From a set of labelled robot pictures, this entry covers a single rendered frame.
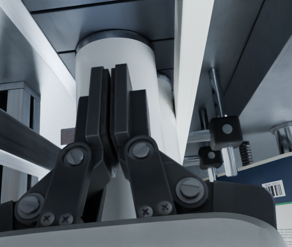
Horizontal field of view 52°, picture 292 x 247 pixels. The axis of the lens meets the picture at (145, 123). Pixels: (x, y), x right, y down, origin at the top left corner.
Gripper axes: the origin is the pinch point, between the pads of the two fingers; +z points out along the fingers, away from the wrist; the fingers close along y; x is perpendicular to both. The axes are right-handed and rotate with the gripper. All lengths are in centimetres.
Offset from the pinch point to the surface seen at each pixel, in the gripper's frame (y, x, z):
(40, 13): -3.6, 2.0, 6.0
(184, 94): 3.6, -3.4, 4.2
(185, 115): 3.9, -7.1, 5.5
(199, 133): 5.8, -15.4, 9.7
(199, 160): 6.9, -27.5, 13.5
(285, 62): 12.0, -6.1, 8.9
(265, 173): 15.6, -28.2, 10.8
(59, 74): -5.1, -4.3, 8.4
